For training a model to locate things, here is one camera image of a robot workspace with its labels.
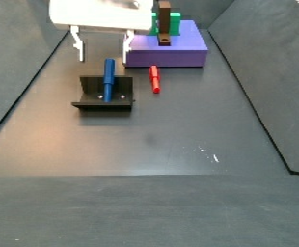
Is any red peg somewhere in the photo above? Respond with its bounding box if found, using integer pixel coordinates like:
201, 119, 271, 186
149, 66, 161, 94

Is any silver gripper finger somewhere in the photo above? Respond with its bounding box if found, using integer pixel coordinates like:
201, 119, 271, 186
71, 26, 84, 62
123, 30, 133, 64

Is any blue peg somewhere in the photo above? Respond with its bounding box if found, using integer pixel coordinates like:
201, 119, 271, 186
103, 58, 115, 102

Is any brown T-shaped piece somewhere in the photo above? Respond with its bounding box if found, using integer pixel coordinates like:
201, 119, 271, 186
159, 0, 169, 46

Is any black angled fixture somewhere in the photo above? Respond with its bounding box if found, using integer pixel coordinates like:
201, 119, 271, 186
72, 76, 133, 111

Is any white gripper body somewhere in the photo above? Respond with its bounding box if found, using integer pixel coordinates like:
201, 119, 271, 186
49, 0, 153, 32

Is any green U-shaped block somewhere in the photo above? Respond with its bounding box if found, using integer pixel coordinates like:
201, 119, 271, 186
149, 12, 181, 36

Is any purple base block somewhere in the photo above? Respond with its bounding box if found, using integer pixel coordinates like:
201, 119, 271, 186
125, 20, 208, 68

